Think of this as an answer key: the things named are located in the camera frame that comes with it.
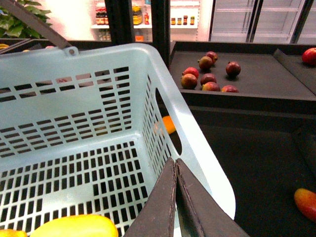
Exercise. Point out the camera right gripper right finger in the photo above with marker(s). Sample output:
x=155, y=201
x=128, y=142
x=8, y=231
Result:
x=199, y=214

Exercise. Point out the camera right gripper left finger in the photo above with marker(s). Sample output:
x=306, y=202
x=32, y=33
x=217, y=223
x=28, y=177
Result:
x=157, y=217

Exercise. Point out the light blue plastic basket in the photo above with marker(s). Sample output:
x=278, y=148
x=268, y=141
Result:
x=77, y=135

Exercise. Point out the yellow lemon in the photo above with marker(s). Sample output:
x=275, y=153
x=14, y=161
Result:
x=12, y=233

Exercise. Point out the yellow fruit behind basket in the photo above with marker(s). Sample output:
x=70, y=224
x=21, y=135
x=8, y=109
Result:
x=168, y=124

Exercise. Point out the red yellow mango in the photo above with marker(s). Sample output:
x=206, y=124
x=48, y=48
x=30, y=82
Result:
x=305, y=201

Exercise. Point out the dark red fruit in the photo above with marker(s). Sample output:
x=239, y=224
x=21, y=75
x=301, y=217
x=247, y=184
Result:
x=233, y=69

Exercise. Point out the black display shelf tray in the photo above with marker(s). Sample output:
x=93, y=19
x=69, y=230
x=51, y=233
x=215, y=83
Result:
x=272, y=78

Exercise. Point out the red apple on shelf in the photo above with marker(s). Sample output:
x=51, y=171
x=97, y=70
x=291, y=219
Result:
x=309, y=57

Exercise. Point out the white grocery shelf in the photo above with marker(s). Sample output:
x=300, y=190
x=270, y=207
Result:
x=183, y=20

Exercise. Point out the green potted plant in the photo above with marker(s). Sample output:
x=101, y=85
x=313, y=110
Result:
x=13, y=28

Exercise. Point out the black shelf post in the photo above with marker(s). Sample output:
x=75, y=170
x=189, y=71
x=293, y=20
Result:
x=160, y=10

